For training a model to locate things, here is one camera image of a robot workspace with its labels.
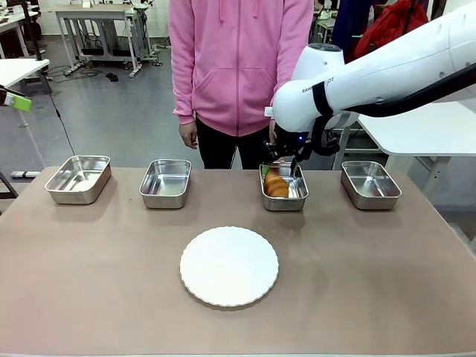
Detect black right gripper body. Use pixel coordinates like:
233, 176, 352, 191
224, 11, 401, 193
262, 126, 314, 164

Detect golden brown croissant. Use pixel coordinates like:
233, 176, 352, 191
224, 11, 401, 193
264, 167, 290, 199

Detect person's right forearm pink sleeve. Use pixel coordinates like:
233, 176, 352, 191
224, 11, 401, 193
169, 48, 198, 127

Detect person's left forearm pink sleeve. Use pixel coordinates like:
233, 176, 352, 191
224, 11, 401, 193
277, 48, 309, 90

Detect shiny steel rectangular container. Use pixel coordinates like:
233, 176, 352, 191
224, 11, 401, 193
44, 155, 112, 205
138, 158, 193, 210
258, 161, 309, 212
340, 160, 402, 211

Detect person's right hand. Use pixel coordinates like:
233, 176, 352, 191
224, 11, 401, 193
178, 120, 199, 150

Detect small white table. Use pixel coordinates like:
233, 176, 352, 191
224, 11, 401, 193
0, 58, 51, 168

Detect black trousers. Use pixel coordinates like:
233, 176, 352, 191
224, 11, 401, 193
196, 118, 278, 170

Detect black stand pole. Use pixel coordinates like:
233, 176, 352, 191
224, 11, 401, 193
20, 0, 42, 61

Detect white cluttered desk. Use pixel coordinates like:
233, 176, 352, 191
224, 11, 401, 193
0, 0, 45, 57

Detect pink zip hoodie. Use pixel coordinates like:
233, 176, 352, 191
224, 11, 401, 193
168, 0, 315, 138

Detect white scalloped round plate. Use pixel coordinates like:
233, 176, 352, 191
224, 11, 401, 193
178, 225, 280, 308

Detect dark blue hanging garment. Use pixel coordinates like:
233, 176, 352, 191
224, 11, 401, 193
329, 0, 373, 63

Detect large white table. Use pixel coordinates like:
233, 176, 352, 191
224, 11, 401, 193
344, 100, 476, 209

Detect red jacket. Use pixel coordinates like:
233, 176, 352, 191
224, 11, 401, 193
355, 0, 429, 60

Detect black hanging cable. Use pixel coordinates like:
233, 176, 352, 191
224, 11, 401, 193
43, 73, 77, 157

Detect grey metal frame desk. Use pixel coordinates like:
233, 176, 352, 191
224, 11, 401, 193
54, 5, 149, 77

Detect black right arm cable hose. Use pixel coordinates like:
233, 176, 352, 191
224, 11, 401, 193
310, 61, 476, 157

